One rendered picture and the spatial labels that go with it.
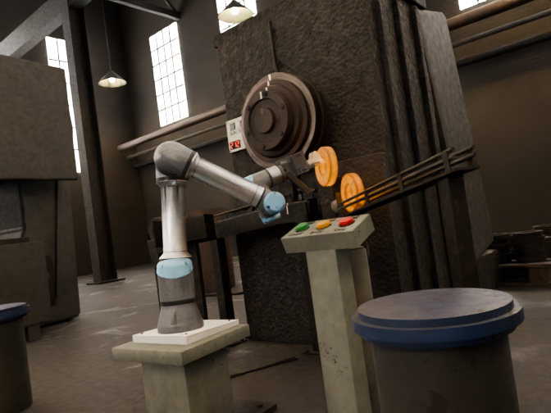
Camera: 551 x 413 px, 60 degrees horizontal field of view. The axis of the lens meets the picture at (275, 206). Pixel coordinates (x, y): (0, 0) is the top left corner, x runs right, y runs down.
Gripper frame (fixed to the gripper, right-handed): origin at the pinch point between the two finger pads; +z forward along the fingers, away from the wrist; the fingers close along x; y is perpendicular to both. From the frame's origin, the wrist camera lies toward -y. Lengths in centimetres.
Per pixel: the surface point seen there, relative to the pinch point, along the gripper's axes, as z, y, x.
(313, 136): 11.7, 12.7, 26.8
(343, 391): -45, -59, -55
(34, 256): -150, 16, 232
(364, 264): -21, -33, -45
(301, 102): 12.8, 29.5, 27.8
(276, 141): -3.1, 17.2, 34.4
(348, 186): 5.7, -12.8, 0.6
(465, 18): 463, 116, 382
